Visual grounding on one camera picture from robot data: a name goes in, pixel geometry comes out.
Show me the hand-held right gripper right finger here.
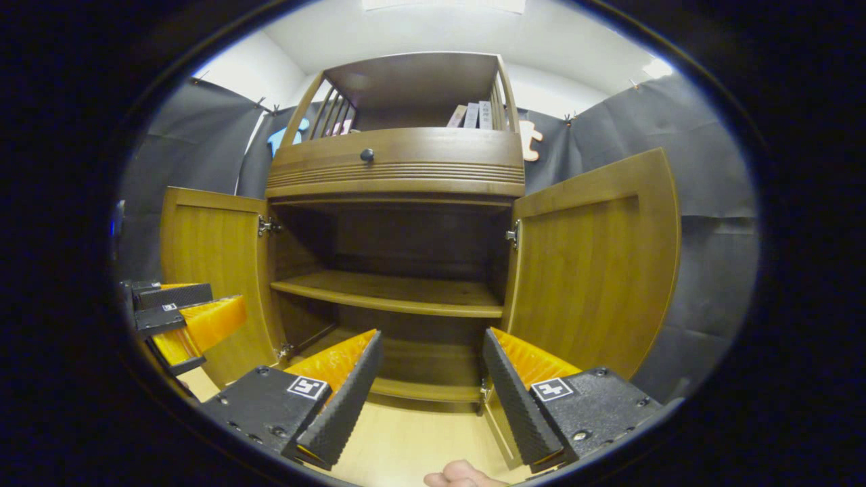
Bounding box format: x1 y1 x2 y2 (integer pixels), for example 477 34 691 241
482 327 664 474

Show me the wooden double-door shoe cabinet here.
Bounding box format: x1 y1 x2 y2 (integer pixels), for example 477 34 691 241
265 51 527 415

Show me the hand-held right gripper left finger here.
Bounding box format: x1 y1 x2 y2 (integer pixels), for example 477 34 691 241
201 329 384 471

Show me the wooden drawer with black knob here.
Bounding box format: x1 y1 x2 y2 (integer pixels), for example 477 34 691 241
265 127 526 199

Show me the black backdrop cloth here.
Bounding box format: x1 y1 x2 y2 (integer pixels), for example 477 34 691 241
115 73 758 403

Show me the wooden inner shelf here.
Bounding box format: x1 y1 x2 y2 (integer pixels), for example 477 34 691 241
271 271 505 319

